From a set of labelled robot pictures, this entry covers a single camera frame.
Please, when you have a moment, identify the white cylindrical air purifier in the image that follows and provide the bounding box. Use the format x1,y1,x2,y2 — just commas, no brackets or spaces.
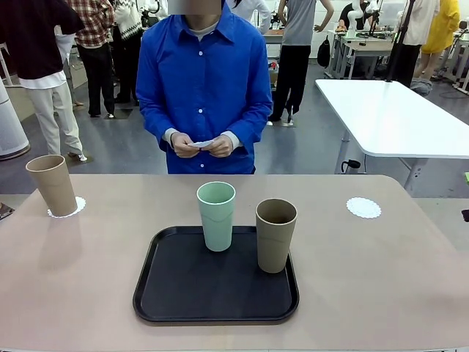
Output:
0,78,32,161

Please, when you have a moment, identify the grey cloth pile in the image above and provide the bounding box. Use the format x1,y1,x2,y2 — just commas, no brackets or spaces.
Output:
410,77,434,97

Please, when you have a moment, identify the person in plaid shirt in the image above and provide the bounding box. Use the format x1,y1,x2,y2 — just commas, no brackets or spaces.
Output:
67,0,117,119

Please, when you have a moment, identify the person in blue shirt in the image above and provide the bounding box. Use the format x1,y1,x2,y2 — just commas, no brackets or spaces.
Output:
135,3,274,175

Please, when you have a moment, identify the mint green plastic cup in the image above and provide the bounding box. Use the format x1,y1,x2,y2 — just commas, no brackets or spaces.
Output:
196,180,237,252

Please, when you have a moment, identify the black hanging bag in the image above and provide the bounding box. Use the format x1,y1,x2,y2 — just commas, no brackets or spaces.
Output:
317,35,332,68

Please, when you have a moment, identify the tan plastic cup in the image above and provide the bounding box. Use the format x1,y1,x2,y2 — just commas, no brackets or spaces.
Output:
25,154,79,217
255,198,298,274

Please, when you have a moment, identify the person's right hand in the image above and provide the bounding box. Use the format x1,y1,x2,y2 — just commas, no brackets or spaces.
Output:
170,131,201,159

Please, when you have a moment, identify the person in beige shirt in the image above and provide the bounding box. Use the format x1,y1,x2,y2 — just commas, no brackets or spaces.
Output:
390,0,440,87

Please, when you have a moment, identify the person's right forearm blue sleeve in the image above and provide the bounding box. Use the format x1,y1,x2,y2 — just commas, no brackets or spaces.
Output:
136,87,180,152

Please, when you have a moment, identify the black stand pole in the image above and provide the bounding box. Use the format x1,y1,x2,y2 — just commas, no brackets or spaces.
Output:
384,0,417,84

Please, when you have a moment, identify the person's left forearm blue sleeve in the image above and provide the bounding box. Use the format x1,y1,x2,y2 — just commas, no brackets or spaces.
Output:
221,87,274,150

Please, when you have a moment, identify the person in yellow raincoat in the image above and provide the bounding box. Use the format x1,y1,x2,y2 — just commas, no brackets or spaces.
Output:
413,0,461,80

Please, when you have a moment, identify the person in grey shirt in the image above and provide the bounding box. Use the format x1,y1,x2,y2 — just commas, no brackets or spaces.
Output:
268,0,333,126

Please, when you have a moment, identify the grey background desk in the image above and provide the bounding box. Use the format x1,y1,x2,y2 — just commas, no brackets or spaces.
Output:
328,28,396,80

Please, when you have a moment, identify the black plastic tray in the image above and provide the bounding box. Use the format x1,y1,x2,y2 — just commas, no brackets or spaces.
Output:
132,224,300,323

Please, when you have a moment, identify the person in black top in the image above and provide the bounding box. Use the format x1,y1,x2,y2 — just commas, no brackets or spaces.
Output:
0,0,89,162

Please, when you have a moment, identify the white table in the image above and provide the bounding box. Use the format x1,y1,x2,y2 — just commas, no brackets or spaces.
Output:
314,78,469,191

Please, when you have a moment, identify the person's left hand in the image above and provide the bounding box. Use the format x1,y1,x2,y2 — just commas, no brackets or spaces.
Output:
200,133,235,158

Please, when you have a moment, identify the person in patterned sweater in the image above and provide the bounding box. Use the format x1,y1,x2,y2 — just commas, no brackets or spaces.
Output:
112,0,146,108

